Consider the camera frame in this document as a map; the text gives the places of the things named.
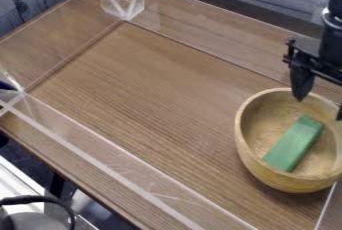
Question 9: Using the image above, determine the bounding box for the brown wooden bowl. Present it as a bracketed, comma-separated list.
[234, 88, 342, 193]

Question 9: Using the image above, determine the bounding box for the black cable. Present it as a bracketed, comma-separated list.
[0, 195, 78, 230]

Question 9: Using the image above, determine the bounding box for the green rectangular block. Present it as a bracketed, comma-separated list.
[264, 115, 325, 172]

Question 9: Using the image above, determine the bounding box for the clear acrylic corner bracket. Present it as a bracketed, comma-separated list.
[101, 0, 145, 21]

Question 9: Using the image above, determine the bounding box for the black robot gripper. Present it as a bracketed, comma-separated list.
[284, 8, 342, 121]

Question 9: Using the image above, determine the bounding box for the clear acrylic front barrier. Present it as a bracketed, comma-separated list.
[0, 71, 258, 230]

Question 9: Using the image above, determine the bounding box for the grey metal bracket with screw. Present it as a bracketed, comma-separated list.
[45, 203, 99, 230]

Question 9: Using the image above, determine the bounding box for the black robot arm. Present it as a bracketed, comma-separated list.
[284, 0, 342, 101]

